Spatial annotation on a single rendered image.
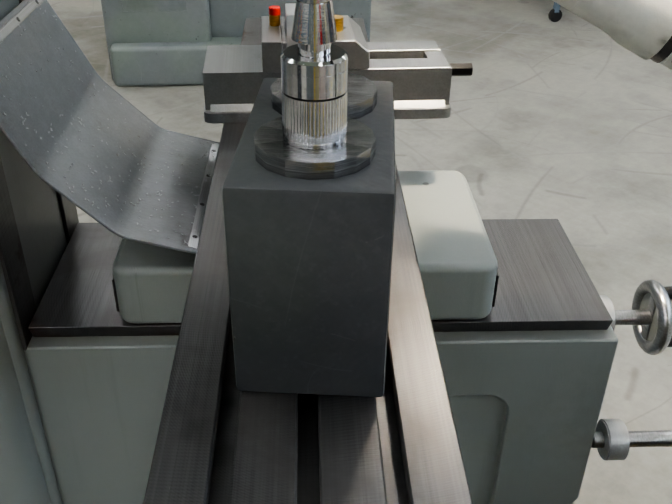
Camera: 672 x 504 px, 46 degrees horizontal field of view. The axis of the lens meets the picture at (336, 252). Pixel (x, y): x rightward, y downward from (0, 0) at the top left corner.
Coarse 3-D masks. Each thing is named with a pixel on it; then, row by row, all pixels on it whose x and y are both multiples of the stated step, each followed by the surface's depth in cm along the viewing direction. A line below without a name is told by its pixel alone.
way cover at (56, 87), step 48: (0, 48) 93; (48, 48) 105; (0, 96) 89; (48, 96) 99; (96, 96) 112; (48, 144) 95; (96, 144) 103; (144, 144) 114; (192, 144) 120; (96, 192) 96; (144, 192) 104; (144, 240) 95; (192, 240) 97
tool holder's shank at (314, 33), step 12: (300, 0) 52; (312, 0) 52; (324, 0) 52; (300, 12) 53; (312, 12) 52; (324, 12) 52; (300, 24) 53; (312, 24) 53; (324, 24) 53; (300, 36) 53; (312, 36) 53; (324, 36) 53; (336, 36) 54; (300, 48) 54; (312, 48) 54; (324, 48) 54
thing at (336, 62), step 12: (288, 48) 56; (336, 48) 56; (288, 60) 54; (300, 60) 53; (312, 60) 53; (324, 60) 53; (336, 60) 54; (288, 72) 54; (300, 72) 54; (312, 72) 53; (324, 72) 53; (336, 72) 54
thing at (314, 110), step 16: (288, 80) 54; (304, 80) 54; (320, 80) 54; (336, 80) 54; (288, 96) 55; (304, 96) 54; (320, 96) 54; (336, 96) 55; (288, 112) 56; (304, 112) 55; (320, 112) 55; (336, 112) 56; (288, 128) 56; (304, 128) 56; (320, 128) 56; (336, 128) 56; (304, 144) 56; (320, 144) 56; (336, 144) 57
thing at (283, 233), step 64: (256, 128) 63; (384, 128) 63; (256, 192) 54; (320, 192) 54; (384, 192) 54; (256, 256) 57; (320, 256) 57; (384, 256) 56; (256, 320) 60; (320, 320) 60; (384, 320) 59; (256, 384) 64; (320, 384) 63; (384, 384) 63
